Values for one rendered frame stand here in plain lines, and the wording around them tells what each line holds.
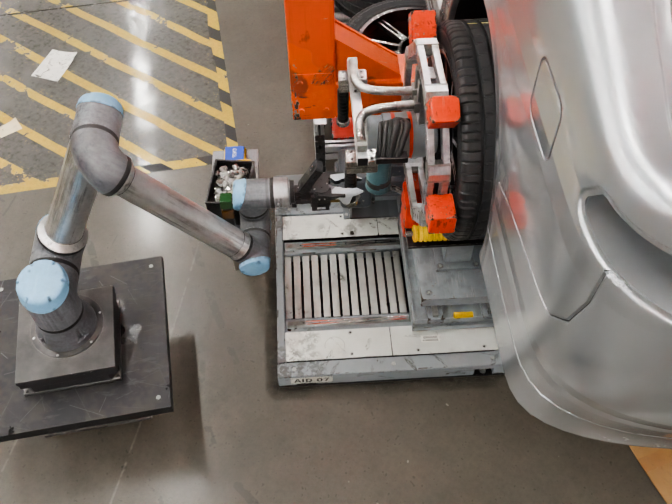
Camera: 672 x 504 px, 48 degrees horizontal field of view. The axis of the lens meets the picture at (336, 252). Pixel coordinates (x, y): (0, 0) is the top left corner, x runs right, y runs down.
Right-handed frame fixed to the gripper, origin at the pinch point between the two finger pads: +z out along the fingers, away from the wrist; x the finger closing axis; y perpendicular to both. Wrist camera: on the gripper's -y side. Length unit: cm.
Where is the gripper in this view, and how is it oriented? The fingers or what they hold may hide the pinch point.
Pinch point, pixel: (357, 183)
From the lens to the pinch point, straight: 223.9
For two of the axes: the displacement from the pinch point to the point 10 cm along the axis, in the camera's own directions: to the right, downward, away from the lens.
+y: 0.1, 5.9, 8.0
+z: 10.0, -0.5, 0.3
